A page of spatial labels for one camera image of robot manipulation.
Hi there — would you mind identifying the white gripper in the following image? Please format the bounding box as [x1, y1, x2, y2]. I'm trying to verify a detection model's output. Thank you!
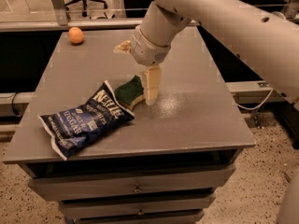
[113, 25, 171, 105]

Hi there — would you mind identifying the green and yellow sponge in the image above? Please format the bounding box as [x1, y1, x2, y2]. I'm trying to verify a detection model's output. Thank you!
[114, 76, 145, 110]

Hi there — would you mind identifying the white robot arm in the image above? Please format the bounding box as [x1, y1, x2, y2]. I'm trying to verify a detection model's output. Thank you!
[117, 0, 299, 107]

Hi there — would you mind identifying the blue Kettle chip bag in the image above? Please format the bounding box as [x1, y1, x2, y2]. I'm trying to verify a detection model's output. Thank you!
[39, 80, 135, 161]

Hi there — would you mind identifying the orange fruit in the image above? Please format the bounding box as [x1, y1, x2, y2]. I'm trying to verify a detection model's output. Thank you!
[68, 27, 84, 44]

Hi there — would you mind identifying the grey drawer cabinet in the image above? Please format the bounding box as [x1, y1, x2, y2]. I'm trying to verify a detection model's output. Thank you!
[4, 27, 254, 224]

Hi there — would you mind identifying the top grey drawer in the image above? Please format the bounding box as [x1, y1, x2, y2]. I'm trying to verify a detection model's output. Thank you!
[29, 164, 235, 201]

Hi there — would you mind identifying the grey drawer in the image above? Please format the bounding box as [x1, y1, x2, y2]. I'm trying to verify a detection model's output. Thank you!
[59, 193, 216, 218]
[76, 210, 204, 224]
[29, 164, 235, 201]

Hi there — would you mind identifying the middle grey drawer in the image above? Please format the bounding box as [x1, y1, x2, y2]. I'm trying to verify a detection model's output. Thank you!
[59, 193, 216, 218]

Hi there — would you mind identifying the bottom grey drawer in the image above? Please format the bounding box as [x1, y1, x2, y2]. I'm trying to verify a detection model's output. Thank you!
[76, 210, 204, 224]

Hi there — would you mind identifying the white cable on right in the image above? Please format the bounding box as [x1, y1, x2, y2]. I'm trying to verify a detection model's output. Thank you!
[235, 87, 275, 112]

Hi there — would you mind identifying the black cable on left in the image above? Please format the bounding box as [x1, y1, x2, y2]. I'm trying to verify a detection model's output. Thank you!
[10, 91, 21, 117]

